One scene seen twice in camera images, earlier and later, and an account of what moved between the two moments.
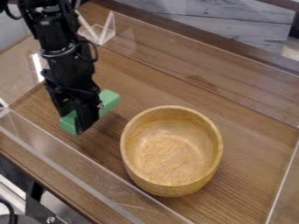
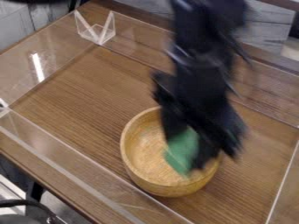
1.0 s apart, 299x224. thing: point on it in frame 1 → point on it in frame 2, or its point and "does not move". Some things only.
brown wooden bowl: [171, 150] does not move
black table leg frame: [37, 213] does not move
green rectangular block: [109, 100] → [182, 150]
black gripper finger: [87, 115] → [208, 150]
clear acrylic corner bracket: [96, 32] does not move
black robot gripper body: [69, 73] → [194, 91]
